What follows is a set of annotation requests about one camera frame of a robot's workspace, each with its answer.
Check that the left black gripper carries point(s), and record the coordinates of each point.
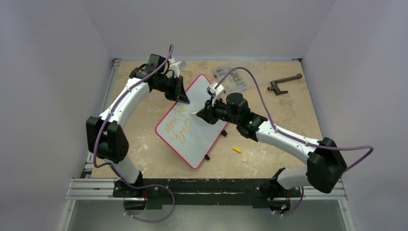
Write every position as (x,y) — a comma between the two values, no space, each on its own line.
(178,93)

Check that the yellow marker cap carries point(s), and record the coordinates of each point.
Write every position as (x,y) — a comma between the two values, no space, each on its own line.
(238,150)

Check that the pink framed whiteboard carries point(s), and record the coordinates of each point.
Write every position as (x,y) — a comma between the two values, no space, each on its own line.
(187,135)

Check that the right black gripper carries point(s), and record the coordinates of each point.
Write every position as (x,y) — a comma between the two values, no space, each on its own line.
(210,111)

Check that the black whiteboard clip upper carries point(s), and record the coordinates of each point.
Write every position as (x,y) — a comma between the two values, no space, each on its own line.
(224,133)

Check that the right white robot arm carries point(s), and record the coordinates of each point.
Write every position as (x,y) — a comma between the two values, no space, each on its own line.
(323,162)

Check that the clear screw organizer box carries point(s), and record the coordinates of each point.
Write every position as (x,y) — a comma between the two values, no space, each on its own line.
(234,82)

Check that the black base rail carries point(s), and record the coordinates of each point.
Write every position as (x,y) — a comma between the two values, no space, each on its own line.
(257,193)

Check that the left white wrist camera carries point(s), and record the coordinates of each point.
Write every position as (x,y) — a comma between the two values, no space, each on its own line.
(176,66)

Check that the aluminium frame rail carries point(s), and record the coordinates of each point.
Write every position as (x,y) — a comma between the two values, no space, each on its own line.
(81,188)

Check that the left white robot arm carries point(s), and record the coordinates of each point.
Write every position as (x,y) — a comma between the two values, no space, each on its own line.
(105,133)

